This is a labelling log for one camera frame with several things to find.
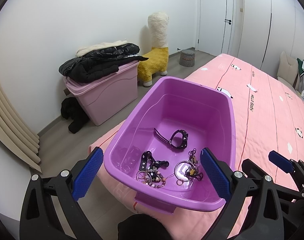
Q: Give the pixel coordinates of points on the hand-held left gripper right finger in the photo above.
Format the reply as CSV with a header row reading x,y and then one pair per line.
x,y
215,173

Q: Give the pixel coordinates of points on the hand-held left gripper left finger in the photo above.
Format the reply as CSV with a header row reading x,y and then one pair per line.
x,y
88,172

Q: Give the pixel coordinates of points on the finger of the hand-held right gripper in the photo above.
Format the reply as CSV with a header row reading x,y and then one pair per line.
x,y
279,160
251,166

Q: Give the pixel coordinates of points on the large silver bangle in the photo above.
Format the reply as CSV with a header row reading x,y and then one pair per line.
x,y
175,170

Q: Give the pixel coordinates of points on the black wrist watch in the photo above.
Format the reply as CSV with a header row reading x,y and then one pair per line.
x,y
184,140

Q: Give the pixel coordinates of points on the purple plastic bin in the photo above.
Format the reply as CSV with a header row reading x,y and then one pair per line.
x,y
191,105

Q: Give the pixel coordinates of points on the pink panda print bedsheet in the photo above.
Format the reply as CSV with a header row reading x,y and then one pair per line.
x,y
266,120

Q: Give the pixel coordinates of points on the black garment on floor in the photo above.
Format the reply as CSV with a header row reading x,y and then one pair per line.
x,y
74,117

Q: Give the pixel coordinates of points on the pink storage box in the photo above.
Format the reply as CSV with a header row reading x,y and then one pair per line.
x,y
104,97

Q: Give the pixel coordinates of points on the person's dark clothing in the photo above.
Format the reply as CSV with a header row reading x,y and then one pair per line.
x,y
142,227

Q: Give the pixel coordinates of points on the white paper slip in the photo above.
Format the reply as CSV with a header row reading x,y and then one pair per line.
x,y
252,87

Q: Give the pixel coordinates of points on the beige chair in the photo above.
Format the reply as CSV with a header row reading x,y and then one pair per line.
x,y
286,67

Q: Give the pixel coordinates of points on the beige curtain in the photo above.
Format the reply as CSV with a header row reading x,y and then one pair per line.
x,y
7,125

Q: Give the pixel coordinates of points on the black puffer jacket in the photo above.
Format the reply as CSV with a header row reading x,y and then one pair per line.
x,y
97,62

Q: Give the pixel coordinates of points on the checkered round basket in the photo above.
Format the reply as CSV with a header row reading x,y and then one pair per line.
x,y
186,58

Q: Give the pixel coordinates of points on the white fleece garment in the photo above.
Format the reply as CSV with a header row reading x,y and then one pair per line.
x,y
97,48

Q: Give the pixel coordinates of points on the white wardrobe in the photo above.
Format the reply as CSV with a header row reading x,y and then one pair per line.
x,y
266,17

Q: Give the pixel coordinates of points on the white door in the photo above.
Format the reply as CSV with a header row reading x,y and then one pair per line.
x,y
211,17

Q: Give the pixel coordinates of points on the white yellow alpaca plush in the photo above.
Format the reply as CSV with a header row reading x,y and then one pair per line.
x,y
157,30

